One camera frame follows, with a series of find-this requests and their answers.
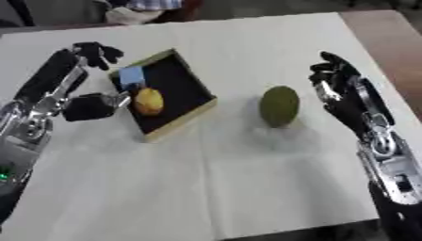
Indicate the light blue block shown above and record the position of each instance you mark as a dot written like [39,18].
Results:
[132,77]

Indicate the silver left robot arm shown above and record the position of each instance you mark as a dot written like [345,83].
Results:
[19,138]

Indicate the person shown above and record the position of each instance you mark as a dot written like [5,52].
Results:
[140,9]

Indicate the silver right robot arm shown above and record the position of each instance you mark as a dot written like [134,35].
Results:
[393,175]

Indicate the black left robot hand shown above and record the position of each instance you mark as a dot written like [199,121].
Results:
[52,73]

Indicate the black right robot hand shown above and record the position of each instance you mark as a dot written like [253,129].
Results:
[343,94]

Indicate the yellow toy lemon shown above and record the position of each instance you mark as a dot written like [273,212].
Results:
[149,101]

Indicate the green toy avocado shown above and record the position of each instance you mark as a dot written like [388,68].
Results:
[279,106]

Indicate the tan box with black inside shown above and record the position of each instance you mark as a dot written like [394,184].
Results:
[165,94]

